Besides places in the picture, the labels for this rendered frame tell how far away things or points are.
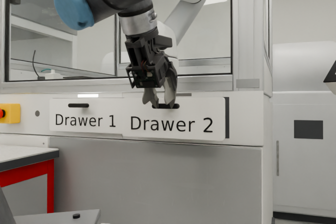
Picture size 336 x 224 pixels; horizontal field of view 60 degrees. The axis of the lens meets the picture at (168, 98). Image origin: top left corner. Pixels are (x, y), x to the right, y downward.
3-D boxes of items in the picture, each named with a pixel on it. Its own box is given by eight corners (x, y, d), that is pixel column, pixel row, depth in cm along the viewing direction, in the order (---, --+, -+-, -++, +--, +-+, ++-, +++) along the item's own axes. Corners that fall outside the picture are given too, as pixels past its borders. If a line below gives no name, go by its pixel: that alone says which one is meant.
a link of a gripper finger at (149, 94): (140, 117, 72) (135, 86, 67) (148, 103, 77) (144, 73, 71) (152, 119, 71) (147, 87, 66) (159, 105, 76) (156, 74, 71)
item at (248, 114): (263, 146, 76) (263, 90, 76) (-14, 131, 113) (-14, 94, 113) (272, 122, 164) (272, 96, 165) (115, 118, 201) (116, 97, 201)
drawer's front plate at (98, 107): (123, 134, 89) (123, 97, 89) (49, 130, 99) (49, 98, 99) (126, 133, 90) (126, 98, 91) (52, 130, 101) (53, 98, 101)
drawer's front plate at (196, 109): (224, 141, 72) (224, 97, 73) (122, 136, 83) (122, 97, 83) (225, 140, 74) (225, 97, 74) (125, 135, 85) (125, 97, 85)
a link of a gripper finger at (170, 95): (165, 119, 70) (151, 87, 66) (172, 105, 75) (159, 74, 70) (176, 118, 69) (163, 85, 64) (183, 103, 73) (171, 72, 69)
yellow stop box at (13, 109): (8, 124, 102) (8, 103, 102) (-7, 123, 104) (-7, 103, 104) (20, 123, 106) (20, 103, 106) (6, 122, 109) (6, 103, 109)
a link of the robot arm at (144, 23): (126, 7, 64) (161, 2, 61) (132, 26, 66) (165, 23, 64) (111, 19, 58) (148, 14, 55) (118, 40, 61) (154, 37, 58)
